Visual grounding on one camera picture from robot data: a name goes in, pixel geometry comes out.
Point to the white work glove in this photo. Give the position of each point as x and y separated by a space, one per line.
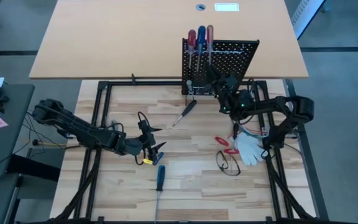
249 149

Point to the white blue panel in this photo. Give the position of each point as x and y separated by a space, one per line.
306 15

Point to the clear safety glasses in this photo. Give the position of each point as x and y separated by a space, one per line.
228 165

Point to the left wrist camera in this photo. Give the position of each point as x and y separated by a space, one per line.
143 126

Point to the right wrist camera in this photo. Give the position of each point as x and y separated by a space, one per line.
228 96

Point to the grey side table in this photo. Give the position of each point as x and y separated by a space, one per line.
2 146

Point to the thick red clear screwdriver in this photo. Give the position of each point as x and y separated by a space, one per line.
192 39

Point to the beige desk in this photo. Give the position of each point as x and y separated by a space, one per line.
120 40

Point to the white desk plate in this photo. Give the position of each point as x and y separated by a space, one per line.
226 7

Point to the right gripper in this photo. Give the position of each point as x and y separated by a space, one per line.
244 109

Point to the small black clamp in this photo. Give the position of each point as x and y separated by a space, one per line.
133 78

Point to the long pegboard hook rail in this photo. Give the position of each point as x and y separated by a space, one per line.
228 51

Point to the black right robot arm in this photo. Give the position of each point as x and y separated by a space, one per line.
291 105

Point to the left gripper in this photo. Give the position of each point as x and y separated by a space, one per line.
137 146

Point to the slim red screwdriver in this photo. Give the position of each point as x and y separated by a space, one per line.
210 32

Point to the small red tool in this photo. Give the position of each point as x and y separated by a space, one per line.
221 141
231 151

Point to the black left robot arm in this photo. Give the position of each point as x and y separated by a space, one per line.
82 132

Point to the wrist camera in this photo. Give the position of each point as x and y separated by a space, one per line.
143 126
228 96

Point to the black aluminium frame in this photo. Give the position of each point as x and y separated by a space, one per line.
141 83

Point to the black metal pegboard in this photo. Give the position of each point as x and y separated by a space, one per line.
247 56

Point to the large black blue screwdriver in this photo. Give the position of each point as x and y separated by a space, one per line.
160 177

